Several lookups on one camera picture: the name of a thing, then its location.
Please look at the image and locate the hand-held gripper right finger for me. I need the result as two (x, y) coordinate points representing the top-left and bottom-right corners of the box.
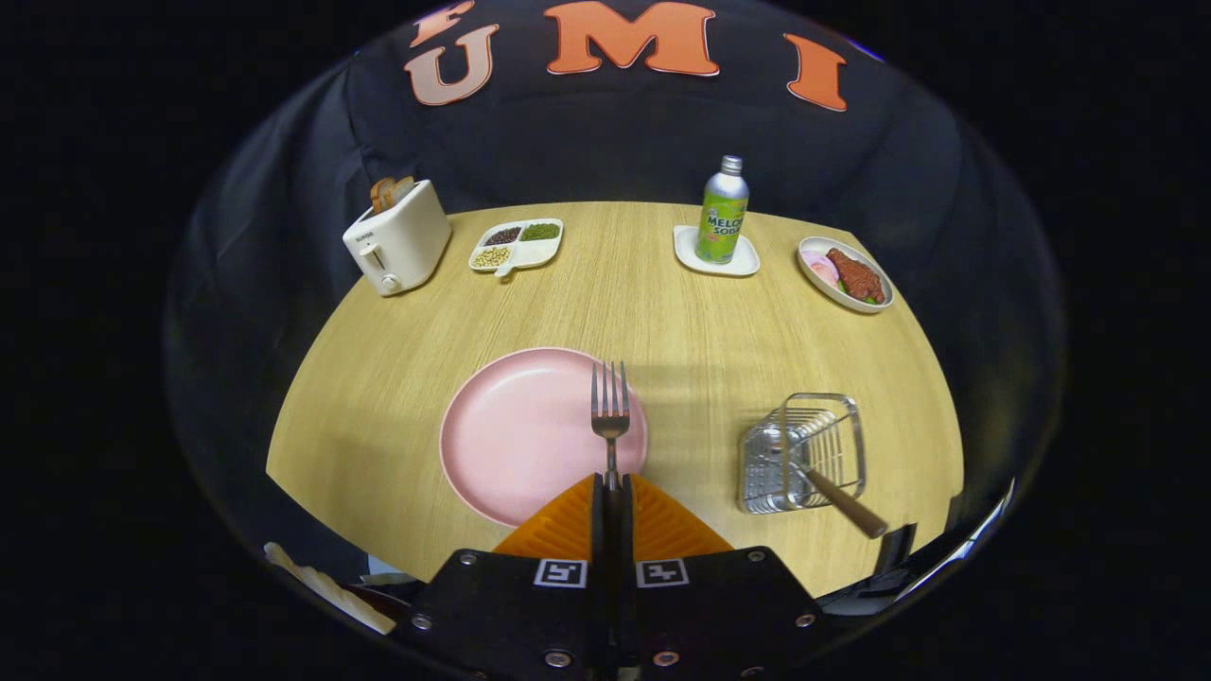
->
(610, 475), (843, 677)

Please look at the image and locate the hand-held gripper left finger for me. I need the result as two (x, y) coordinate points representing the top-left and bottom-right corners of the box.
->
(393, 475), (611, 677)

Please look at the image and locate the spoon with brown handle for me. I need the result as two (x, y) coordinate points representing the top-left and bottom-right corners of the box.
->
(771, 440), (890, 540)

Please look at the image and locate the fork with brown handle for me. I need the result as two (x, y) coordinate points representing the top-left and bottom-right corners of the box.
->
(590, 360), (632, 493)

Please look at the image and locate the white cloth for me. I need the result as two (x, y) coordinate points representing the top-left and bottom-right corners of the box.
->
(263, 541), (398, 636)

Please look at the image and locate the pink round plate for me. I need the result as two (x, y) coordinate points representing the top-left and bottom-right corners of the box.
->
(439, 347), (650, 528)

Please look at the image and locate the white oval dish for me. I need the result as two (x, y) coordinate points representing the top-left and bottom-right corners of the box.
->
(798, 236), (895, 315)

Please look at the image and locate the white divided dish with beans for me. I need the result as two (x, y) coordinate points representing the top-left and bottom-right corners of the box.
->
(468, 218), (565, 280)

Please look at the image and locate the white square coaster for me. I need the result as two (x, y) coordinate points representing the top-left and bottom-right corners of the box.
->
(673, 224), (761, 278)

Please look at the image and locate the red-brown meat piece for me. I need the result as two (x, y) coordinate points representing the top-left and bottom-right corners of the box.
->
(826, 247), (886, 306)

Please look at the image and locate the white toaster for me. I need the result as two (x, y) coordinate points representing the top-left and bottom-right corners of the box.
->
(342, 180), (453, 298)

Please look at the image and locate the green soda bottle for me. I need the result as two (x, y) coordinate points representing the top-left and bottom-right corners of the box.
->
(695, 155), (750, 265)

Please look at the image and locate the metal wire basket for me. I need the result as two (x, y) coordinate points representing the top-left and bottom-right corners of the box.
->
(738, 393), (868, 515)

